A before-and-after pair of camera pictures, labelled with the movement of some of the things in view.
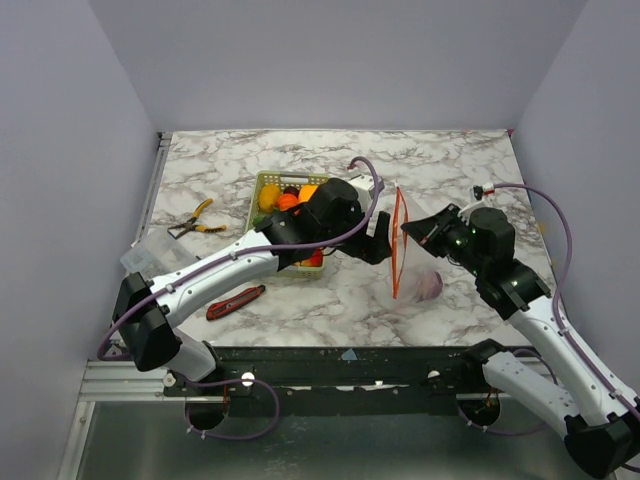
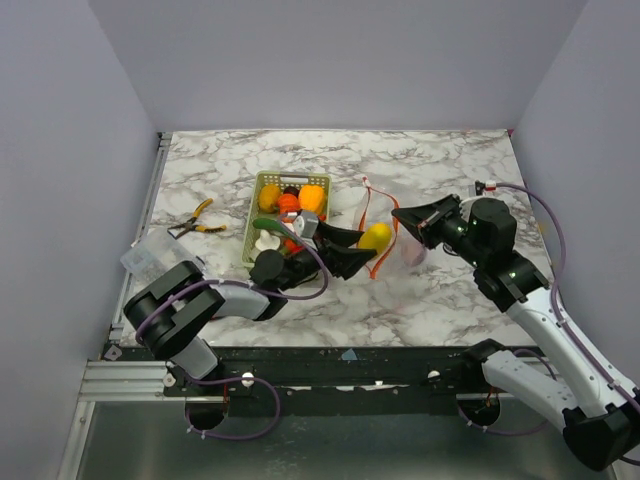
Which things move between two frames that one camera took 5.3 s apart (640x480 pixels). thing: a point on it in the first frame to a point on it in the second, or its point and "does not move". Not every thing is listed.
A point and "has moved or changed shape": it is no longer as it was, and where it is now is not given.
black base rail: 331,380 does not move
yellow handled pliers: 200,228 does not move
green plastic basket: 285,179 does not move
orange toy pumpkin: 287,201 does not move
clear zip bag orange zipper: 417,274 has moved or changed shape
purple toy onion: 430,286 to 413,251
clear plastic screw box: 160,252 does not move
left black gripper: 371,249 to 343,261
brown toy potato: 268,197 does not move
